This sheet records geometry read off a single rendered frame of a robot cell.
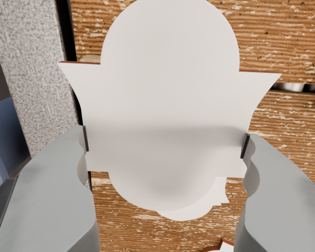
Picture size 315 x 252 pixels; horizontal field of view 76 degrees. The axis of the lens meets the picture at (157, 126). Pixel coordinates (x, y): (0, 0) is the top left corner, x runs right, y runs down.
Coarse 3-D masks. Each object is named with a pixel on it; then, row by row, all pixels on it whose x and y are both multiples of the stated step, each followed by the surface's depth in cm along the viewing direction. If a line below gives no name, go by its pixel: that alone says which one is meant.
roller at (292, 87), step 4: (276, 84) 26; (280, 84) 25; (284, 84) 25; (288, 84) 25; (292, 84) 25; (296, 84) 25; (300, 84) 25; (272, 88) 26; (276, 88) 26; (280, 88) 26; (284, 88) 25; (288, 88) 25; (292, 88) 25; (296, 88) 25; (300, 88) 25
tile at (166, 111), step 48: (144, 0) 9; (192, 0) 9; (144, 48) 10; (192, 48) 10; (96, 96) 11; (144, 96) 11; (192, 96) 11; (240, 96) 11; (96, 144) 13; (144, 144) 13; (192, 144) 13; (240, 144) 13; (144, 192) 14; (192, 192) 14
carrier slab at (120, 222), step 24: (264, 96) 24; (288, 96) 24; (312, 96) 24; (264, 120) 25; (288, 120) 25; (312, 120) 25; (288, 144) 27; (312, 144) 27; (312, 168) 28; (96, 192) 31; (240, 192) 30; (96, 216) 33; (120, 216) 33; (144, 216) 33; (216, 216) 33; (120, 240) 35; (144, 240) 35; (168, 240) 35; (192, 240) 35; (216, 240) 35
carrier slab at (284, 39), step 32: (96, 0) 20; (128, 0) 20; (224, 0) 20; (256, 0) 20; (288, 0) 20; (96, 32) 21; (256, 32) 21; (288, 32) 21; (256, 64) 22; (288, 64) 22
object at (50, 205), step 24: (72, 144) 9; (24, 168) 8; (48, 168) 8; (72, 168) 8; (24, 192) 7; (48, 192) 7; (72, 192) 7; (24, 216) 6; (48, 216) 6; (72, 216) 6; (0, 240) 5; (24, 240) 5; (48, 240) 5; (72, 240) 6; (96, 240) 6
